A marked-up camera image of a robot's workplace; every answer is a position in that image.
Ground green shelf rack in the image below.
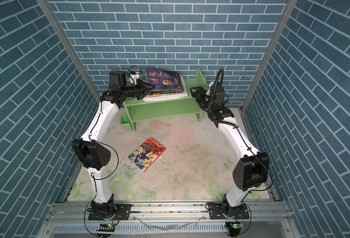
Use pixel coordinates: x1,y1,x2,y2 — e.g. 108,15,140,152
120,68,208,131

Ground black book yellow text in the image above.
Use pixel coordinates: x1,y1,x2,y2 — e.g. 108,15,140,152
148,90,184,97

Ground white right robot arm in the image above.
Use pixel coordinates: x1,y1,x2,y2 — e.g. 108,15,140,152
190,83,270,219

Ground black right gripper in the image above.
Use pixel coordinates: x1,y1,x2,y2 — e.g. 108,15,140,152
191,88,214,114

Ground metal corner frame post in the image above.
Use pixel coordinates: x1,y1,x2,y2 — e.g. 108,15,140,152
36,0,100,105
241,0,298,112

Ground white book brown stripes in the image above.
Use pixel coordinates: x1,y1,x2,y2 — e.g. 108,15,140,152
143,93,188,102

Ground purple book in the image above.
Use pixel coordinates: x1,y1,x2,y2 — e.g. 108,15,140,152
145,68,184,94

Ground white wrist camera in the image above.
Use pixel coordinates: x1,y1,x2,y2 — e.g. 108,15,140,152
207,81,215,96
129,73,140,85

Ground metal corner frame post left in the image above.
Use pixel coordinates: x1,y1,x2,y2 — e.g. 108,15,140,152
36,0,100,105

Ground red manga comic book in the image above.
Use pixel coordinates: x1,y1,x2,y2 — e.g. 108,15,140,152
128,137,167,172

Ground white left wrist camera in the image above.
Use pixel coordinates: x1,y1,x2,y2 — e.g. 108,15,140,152
129,73,140,85

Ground metal base rail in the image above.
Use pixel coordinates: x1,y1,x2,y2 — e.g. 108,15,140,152
38,200,299,238

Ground black corrugated cable conduit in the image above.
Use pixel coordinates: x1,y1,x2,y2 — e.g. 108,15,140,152
206,67,241,129

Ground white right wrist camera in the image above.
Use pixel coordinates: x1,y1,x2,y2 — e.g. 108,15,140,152
207,81,215,96

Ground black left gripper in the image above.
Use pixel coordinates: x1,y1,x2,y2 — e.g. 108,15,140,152
120,80,155,100

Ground metal corner frame post right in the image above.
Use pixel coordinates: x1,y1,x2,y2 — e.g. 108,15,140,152
241,0,298,112

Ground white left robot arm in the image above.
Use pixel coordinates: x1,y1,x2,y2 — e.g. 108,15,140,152
71,70,155,221

